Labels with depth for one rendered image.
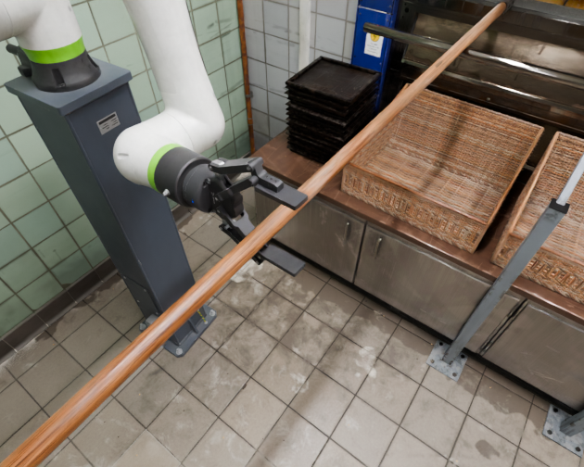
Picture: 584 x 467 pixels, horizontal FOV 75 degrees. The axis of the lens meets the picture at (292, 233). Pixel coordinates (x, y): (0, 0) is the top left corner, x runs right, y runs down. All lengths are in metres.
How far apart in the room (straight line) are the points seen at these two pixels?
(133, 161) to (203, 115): 0.16
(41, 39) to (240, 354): 1.35
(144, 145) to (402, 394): 1.44
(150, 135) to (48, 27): 0.38
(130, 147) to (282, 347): 1.29
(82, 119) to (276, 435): 1.28
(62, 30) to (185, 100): 0.36
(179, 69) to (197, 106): 0.07
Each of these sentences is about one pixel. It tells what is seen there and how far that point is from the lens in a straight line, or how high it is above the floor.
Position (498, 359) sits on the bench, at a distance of 1.83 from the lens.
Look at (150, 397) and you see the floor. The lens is 1.82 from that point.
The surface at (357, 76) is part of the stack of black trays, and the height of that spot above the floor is 0.90.
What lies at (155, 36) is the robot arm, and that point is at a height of 1.39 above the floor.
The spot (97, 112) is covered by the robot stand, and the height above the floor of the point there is 1.14.
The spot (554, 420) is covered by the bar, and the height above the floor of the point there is 0.01.
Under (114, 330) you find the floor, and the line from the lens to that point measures 2.02.
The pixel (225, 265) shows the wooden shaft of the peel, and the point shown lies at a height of 1.19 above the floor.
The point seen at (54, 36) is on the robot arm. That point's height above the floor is 1.31.
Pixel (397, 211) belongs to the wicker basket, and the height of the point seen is 0.61.
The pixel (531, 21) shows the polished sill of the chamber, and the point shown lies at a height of 1.16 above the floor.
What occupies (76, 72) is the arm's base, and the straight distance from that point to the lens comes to 1.06.
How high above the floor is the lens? 1.64
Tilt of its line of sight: 48 degrees down
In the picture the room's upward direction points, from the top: straight up
